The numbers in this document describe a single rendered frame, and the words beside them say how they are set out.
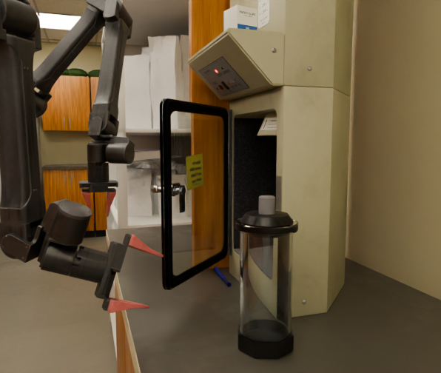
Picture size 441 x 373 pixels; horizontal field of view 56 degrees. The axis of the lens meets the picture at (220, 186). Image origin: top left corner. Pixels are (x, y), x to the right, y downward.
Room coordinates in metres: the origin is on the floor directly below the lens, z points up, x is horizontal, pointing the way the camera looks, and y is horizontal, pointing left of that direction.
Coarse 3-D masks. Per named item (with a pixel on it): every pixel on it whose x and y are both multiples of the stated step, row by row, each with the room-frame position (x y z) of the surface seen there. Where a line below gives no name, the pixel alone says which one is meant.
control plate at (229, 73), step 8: (216, 64) 0.94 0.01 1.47; (224, 64) 0.90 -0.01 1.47; (200, 72) 1.05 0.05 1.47; (208, 72) 1.01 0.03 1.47; (224, 72) 0.93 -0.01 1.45; (232, 72) 0.90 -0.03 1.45; (208, 80) 1.06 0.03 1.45; (216, 80) 1.01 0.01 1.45; (224, 80) 0.97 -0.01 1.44; (232, 80) 0.93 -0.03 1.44; (240, 80) 0.90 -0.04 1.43; (224, 88) 1.01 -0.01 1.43; (232, 88) 0.97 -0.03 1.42; (240, 88) 0.94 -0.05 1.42
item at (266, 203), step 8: (264, 200) 0.69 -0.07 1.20; (272, 200) 0.69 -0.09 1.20; (264, 208) 0.69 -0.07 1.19; (272, 208) 0.69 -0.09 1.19; (248, 216) 0.69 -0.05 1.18; (256, 216) 0.68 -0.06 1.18; (264, 216) 0.68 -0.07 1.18; (272, 216) 0.68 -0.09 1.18; (280, 216) 0.68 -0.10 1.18; (288, 216) 0.69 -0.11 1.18; (248, 224) 0.68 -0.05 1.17; (256, 224) 0.67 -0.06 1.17; (264, 224) 0.66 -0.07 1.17; (272, 224) 0.66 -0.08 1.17; (280, 224) 0.66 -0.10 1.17; (288, 224) 0.67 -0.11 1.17
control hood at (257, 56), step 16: (224, 32) 0.80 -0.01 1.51; (240, 32) 0.79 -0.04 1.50; (256, 32) 0.80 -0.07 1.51; (272, 32) 0.81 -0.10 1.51; (208, 48) 0.91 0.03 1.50; (224, 48) 0.84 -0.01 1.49; (240, 48) 0.79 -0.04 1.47; (256, 48) 0.80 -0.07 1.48; (272, 48) 0.81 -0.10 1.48; (192, 64) 1.06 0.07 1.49; (208, 64) 0.98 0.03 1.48; (240, 64) 0.84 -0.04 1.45; (256, 64) 0.80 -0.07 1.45; (272, 64) 0.81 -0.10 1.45; (256, 80) 0.84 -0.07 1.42; (272, 80) 0.81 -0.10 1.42; (224, 96) 1.06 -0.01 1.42; (240, 96) 1.01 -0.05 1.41
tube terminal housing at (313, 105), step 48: (240, 0) 1.04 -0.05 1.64; (288, 0) 0.82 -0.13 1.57; (336, 0) 0.85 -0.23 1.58; (288, 48) 0.82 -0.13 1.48; (336, 48) 0.86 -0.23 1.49; (288, 96) 0.82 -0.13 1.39; (336, 96) 0.88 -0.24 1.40; (288, 144) 0.82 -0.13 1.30; (336, 144) 0.89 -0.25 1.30; (288, 192) 0.82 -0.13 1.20; (336, 192) 0.90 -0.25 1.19; (336, 240) 0.92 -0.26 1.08; (336, 288) 0.93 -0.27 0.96
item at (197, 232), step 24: (192, 120) 0.94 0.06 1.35; (216, 120) 1.04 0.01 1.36; (192, 144) 0.94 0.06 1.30; (216, 144) 1.04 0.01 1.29; (192, 168) 0.94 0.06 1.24; (216, 168) 1.04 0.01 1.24; (192, 192) 0.94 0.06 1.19; (216, 192) 1.04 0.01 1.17; (192, 216) 0.93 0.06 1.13; (216, 216) 1.04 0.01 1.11; (192, 240) 0.93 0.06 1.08; (216, 240) 1.04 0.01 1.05; (192, 264) 0.93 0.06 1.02
